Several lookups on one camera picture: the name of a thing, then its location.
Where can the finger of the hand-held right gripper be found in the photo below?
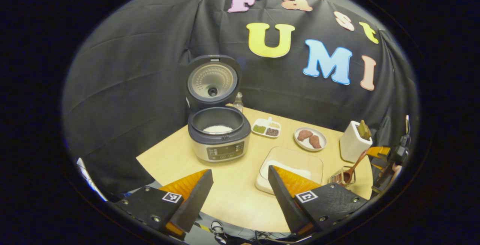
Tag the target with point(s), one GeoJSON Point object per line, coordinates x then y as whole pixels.
{"type": "Point", "coordinates": [378, 151]}

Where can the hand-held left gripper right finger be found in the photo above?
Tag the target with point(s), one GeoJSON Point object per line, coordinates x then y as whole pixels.
{"type": "Point", "coordinates": [283, 200]}

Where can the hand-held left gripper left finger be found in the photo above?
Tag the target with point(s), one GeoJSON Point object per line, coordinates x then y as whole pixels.
{"type": "Point", "coordinates": [197, 200]}

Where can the white chopstick holder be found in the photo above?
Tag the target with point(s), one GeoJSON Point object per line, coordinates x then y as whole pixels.
{"type": "Point", "coordinates": [352, 143]}

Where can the clear dish of white rice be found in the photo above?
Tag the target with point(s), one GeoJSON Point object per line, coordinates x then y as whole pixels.
{"type": "Point", "coordinates": [300, 170]}

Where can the brown wooden spoon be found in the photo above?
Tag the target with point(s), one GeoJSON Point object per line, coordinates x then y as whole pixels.
{"type": "Point", "coordinates": [347, 176]}

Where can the grey and cream rice cooker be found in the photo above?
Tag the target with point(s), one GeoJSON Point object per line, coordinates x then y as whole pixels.
{"type": "Point", "coordinates": [221, 151]}

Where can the white round plate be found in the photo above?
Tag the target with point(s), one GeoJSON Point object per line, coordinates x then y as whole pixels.
{"type": "Point", "coordinates": [302, 144]}

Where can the brown meat piece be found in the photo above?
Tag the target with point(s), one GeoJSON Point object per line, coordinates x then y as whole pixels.
{"type": "Point", "coordinates": [304, 135]}
{"type": "Point", "coordinates": [315, 142]}

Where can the white divided dish of beans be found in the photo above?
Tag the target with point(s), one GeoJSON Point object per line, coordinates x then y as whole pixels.
{"type": "Point", "coordinates": [258, 128]}

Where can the small glass bottle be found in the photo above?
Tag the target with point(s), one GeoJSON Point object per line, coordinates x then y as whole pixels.
{"type": "Point", "coordinates": [238, 104]}

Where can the black backdrop cloth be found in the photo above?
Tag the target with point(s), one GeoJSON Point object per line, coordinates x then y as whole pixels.
{"type": "Point", "coordinates": [131, 87]}

